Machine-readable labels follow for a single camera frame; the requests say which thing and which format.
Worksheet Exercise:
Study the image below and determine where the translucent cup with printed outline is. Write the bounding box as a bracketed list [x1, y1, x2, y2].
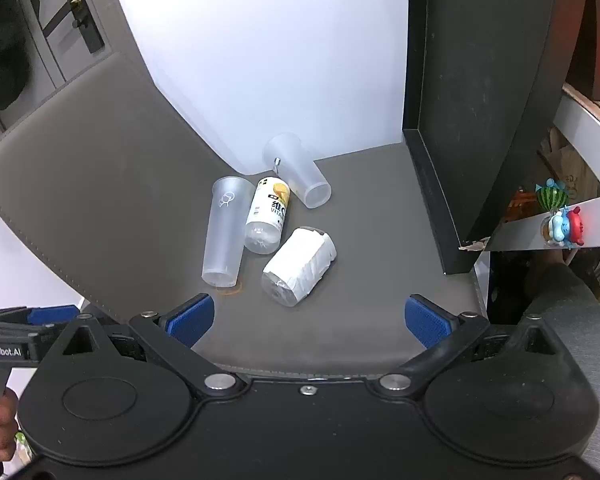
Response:
[202, 175, 256, 289]

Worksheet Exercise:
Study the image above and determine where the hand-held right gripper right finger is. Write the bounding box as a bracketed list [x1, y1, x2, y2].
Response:
[375, 294, 582, 395]

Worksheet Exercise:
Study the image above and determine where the grey door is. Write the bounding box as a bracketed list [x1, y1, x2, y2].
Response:
[26, 0, 131, 90]

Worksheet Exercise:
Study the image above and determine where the brown paper bag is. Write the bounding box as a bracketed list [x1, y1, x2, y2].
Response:
[539, 129, 600, 202]

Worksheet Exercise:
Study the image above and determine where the plain translucent cup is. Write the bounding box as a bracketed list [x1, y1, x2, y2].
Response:
[262, 133, 332, 209]

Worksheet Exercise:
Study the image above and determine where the white label plastic bottle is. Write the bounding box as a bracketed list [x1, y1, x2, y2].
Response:
[261, 226, 339, 306]

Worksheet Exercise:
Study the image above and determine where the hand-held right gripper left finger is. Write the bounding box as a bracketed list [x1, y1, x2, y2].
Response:
[36, 294, 248, 399]

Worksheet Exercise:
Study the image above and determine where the watermelon toy figure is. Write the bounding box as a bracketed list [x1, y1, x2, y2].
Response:
[534, 178, 572, 209]

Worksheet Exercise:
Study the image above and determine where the black door handle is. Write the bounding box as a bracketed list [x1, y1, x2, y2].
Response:
[44, 0, 106, 54]

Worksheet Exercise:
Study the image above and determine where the blue and red toy figure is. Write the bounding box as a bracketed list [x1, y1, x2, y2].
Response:
[541, 205, 589, 249]

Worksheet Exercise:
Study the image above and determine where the white backdrop board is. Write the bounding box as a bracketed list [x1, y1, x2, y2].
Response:
[102, 0, 422, 177]

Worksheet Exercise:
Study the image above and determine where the yellow label plastic bottle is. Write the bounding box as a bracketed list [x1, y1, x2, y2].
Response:
[243, 176, 292, 255]

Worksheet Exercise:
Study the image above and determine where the grey leather mat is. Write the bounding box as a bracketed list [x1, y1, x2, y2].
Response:
[0, 50, 489, 382]

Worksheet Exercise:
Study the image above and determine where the white shelf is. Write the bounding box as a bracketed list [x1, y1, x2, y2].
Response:
[486, 82, 600, 252]

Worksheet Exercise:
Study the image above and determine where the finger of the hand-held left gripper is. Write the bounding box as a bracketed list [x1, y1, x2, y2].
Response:
[0, 305, 81, 332]

